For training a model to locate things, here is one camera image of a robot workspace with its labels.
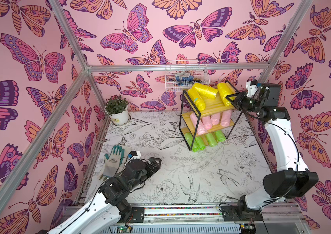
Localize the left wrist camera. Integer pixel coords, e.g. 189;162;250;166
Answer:
127;151;141;160

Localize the green grey work glove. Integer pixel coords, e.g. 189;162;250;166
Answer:
98;145;132;181

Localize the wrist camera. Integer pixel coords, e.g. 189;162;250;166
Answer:
245;80;261;98
127;151;141;160

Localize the potted green plant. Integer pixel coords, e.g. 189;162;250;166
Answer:
105;95;130;126

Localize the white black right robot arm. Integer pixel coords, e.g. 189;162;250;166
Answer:
223;81;319;219

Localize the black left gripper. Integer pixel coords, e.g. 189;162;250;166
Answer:
128;157;162;192

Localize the wooden three-tier shelf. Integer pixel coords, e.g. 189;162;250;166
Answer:
179;81;238;152

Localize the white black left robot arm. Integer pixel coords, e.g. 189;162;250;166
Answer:
39;157;162;234

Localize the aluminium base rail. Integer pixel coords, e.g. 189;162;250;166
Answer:
60;201;309;234

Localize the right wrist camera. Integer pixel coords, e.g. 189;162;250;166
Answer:
245;80;261;98

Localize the pink roll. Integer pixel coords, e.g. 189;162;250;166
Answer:
190;113;207;135
220;110;233;127
201;116;213;130
210;113;221;125

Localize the white wire basket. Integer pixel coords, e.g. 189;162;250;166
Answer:
164;60;210;92

